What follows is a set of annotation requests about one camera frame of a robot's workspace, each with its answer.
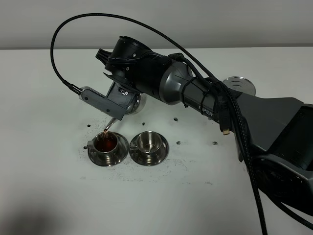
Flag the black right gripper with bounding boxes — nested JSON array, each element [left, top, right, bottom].
[[96, 36, 171, 97]]

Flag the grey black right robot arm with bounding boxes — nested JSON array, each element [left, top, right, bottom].
[[96, 36, 313, 215]]

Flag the right stainless steel teacup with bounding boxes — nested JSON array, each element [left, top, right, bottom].
[[130, 131, 162, 155]]

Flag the stainless steel teacup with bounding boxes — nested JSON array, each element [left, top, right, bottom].
[[87, 132, 118, 153], [130, 131, 162, 155]]

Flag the left stainless steel teacup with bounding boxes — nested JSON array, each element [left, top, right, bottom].
[[87, 132, 118, 153]]

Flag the left stainless steel saucer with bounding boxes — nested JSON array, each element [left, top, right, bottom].
[[88, 132, 129, 166]]

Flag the stainless steel saucer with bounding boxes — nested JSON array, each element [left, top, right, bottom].
[[129, 134, 169, 166], [88, 132, 129, 166]]

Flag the right stainless steel saucer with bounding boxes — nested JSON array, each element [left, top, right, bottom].
[[129, 134, 169, 166]]

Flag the stainless steel teapot coaster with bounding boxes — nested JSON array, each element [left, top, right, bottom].
[[223, 76, 256, 96]]

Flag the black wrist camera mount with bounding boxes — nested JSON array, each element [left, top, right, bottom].
[[80, 82, 138, 120]]

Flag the black braided cable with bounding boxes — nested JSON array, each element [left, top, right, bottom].
[[50, 14, 272, 235]]

